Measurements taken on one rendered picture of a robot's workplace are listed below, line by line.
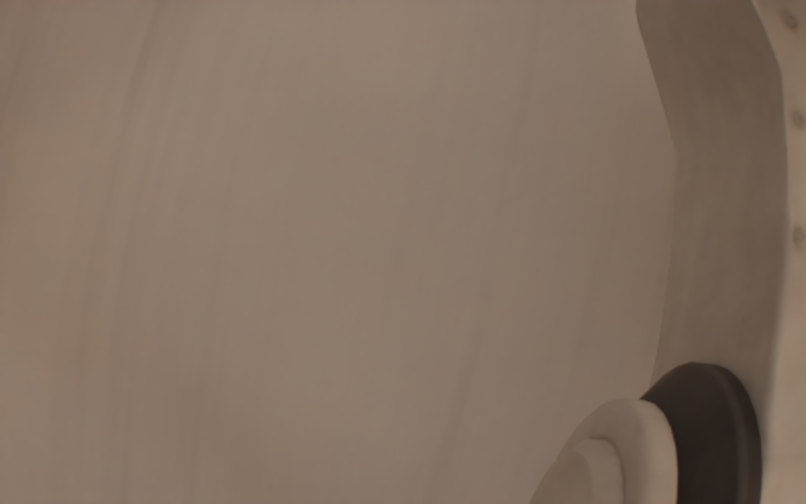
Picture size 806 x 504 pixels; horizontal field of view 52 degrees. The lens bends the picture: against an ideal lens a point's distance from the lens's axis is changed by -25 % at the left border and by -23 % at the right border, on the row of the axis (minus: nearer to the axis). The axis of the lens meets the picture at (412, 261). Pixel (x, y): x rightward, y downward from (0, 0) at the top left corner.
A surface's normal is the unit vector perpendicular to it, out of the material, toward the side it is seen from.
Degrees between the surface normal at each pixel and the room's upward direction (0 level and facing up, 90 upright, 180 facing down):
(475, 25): 90
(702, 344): 90
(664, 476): 51
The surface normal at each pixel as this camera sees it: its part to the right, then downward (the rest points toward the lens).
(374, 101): 0.18, 0.07
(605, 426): -0.96, -0.21
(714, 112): -0.94, 0.22
